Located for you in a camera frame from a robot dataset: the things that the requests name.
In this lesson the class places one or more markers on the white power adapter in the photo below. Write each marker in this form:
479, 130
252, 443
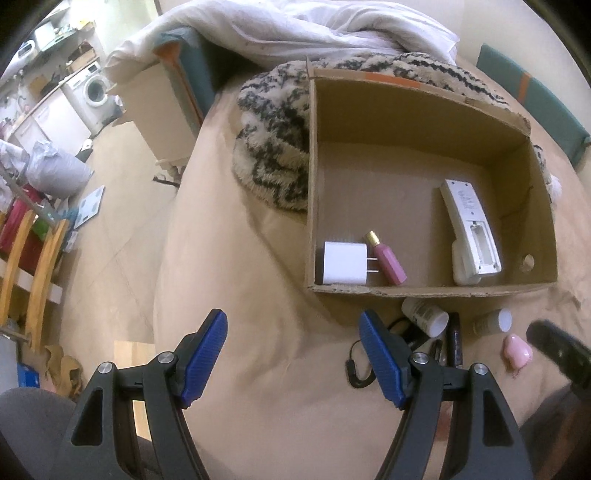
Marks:
345, 263

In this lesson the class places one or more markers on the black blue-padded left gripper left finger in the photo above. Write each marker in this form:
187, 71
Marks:
101, 440

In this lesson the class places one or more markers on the pink nail polish bottle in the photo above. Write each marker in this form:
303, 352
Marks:
389, 263

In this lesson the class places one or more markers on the pink plastic case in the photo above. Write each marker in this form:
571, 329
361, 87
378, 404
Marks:
517, 353

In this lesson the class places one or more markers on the grey stuffed bag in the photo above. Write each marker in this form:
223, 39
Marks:
56, 173

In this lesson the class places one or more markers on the beige cabinet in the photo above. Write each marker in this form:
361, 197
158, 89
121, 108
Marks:
161, 108

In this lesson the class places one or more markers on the white jar with label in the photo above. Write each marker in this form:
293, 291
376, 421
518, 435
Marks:
428, 316

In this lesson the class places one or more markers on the white remote control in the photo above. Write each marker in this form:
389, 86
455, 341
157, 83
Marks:
474, 251

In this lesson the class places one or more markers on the bathroom scale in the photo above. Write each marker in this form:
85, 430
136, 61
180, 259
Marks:
89, 207

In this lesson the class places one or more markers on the black marker pen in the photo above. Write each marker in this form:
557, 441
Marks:
454, 341

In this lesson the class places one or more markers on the small white-capped bottle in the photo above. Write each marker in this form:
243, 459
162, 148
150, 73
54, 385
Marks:
494, 322

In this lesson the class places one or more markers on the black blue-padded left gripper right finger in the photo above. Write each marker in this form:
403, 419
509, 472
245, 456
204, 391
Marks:
484, 441

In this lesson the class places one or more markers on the white washing machine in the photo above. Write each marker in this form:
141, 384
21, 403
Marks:
88, 93

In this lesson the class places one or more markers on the white duvet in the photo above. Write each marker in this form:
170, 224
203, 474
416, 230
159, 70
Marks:
269, 33

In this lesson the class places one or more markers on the teal cushion with orange stripe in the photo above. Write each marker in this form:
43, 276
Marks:
545, 107

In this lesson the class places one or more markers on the open cardboard box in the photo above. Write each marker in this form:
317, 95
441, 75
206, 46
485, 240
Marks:
380, 148

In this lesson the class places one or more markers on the black and cream patterned blanket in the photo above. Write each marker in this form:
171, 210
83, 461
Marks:
272, 148

